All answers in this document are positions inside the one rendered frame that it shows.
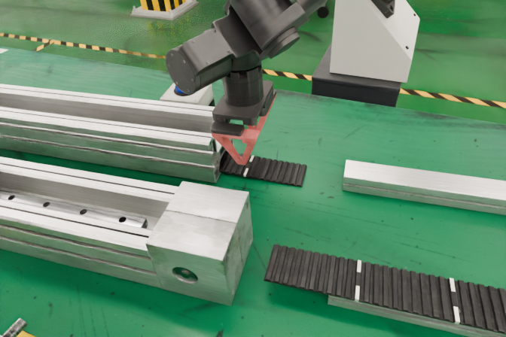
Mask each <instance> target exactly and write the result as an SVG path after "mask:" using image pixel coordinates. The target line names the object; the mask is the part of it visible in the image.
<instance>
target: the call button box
mask: <svg viewBox="0 0 506 337"><path fill-rule="evenodd" d="M213 98H214V96H213V90H212V85H211V84H210V85H208V86H207V87H204V88H203V89H201V90H199V91H197V92H195V93H194V94H192V95H188V94H185V93H178V92H176V90H175V84H174V83H173V84H172V86H171V87H170V88H169V89H168V90H167V91H166V92H165V93H164V94H163V96H162V97H161V98H160V101H162V102H175V103H182V104H189V105H203V106H210V107H215V100H214V99H213Z"/></svg>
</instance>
